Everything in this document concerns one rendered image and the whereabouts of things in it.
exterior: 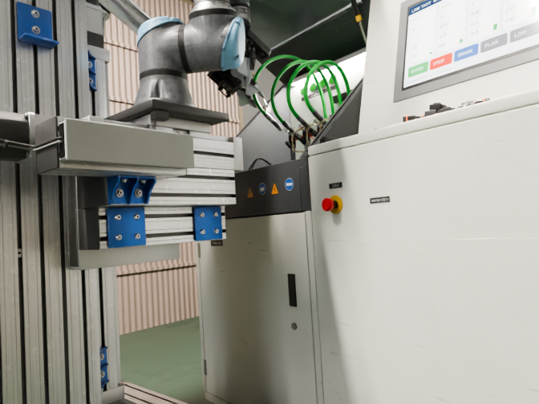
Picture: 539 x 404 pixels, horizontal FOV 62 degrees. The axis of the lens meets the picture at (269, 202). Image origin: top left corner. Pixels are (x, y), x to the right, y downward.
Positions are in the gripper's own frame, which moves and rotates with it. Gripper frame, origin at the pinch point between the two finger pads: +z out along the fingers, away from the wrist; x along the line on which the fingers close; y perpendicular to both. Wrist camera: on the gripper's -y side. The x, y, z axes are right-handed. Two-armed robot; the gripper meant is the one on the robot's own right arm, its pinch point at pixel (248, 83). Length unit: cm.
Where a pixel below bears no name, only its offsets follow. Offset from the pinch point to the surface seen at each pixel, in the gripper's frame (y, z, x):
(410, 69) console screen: -30, 3, 42
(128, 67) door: -50, -86, -226
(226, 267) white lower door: -3, 62, -24
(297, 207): -3.0, 42.8, 17.6
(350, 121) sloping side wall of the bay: -23.6, 15.7, 23.1
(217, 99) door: -144, -76, -242
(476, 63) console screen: -29, 8, 63
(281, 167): -3.0, 30.0, 11.3
